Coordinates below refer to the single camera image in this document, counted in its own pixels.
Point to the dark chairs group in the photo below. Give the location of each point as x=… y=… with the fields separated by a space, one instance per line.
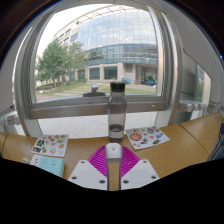
x=218 y=143

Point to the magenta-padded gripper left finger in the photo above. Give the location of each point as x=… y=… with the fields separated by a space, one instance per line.
x=86 y=175

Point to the sticker sheet with red circle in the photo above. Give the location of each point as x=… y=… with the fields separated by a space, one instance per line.
x=146 y=137

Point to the small white charger block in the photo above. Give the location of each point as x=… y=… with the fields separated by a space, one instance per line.
x=114 y=150

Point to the glass-fronted building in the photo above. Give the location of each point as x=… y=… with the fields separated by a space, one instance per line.
x=116 y=33

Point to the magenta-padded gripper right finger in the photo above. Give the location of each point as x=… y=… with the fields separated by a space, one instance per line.
x=140 y=173

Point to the grey window frame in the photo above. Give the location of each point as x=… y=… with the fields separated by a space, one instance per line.
x=83 y=108

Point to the clear bottle with black cap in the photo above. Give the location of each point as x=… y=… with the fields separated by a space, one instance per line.
x=117 y=113

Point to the sticker sheet with food pictures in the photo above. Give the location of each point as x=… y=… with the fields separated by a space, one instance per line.
x=50 y=145

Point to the green tree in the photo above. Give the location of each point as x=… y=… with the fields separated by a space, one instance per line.
x=53 y=63

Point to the white power strip plug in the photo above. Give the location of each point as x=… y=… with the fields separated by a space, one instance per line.
x=26 y=160

